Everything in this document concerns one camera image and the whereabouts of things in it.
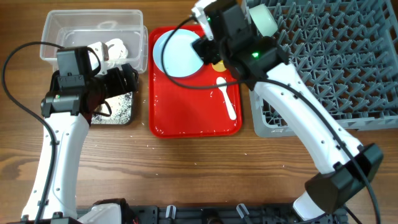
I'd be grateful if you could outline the white plastic spoon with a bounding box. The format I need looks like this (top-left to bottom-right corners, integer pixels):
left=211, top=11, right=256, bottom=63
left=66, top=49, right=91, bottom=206
left=216, top=77, right=237, bottom=120

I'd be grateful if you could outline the light blue plate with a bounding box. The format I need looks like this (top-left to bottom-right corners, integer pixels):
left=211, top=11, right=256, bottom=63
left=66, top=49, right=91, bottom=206
left=163, top=29, right=203, bottom=78

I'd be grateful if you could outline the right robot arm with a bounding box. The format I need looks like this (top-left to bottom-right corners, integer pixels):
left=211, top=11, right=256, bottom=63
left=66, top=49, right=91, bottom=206
left=192, top=37, right=383, bottom=223

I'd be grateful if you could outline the white tissue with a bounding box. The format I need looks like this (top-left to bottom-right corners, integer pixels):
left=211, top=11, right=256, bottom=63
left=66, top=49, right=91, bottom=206
left=105, top=39, right=128, bottom=60

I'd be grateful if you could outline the red serving tray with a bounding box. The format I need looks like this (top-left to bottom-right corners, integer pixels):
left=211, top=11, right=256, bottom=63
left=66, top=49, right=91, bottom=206
left=148, top=26, right=243, bottom=138

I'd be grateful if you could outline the grey dishwasher rack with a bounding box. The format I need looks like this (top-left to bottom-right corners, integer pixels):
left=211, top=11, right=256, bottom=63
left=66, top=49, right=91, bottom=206
left=261, top=0, right=397, bottom=131

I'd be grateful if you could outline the black plastic tray bin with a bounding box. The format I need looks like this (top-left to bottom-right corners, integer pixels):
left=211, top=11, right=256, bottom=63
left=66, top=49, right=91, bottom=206
left=44, top=69, right=139, bottom=126

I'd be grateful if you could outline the yellow plastic cup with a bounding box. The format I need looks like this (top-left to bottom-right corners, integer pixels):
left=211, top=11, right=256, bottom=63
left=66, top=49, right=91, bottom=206
left=211, top=60, right=226, bottom=72

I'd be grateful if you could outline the white rice pile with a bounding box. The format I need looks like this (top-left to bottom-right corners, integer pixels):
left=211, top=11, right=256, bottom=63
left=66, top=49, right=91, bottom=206
left=91, top=92, right=133, bottom=125

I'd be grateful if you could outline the clear plastic waste bin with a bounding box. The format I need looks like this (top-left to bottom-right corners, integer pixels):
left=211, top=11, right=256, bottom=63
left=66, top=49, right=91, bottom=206
left=41, top=9, right=148, bottom=74

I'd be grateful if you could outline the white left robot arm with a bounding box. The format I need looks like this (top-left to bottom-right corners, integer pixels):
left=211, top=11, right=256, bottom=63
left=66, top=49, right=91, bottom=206
left=21, top=63, right=138, bottom=223

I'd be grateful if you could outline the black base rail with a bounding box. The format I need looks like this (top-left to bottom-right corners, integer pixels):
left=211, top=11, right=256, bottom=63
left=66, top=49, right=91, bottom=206
left=74, top=202, right=348, bottom=224

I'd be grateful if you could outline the pale green bowl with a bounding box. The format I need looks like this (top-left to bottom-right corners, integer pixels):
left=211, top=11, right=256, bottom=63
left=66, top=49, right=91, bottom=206
left=249, top=4, right=278, bottom=37

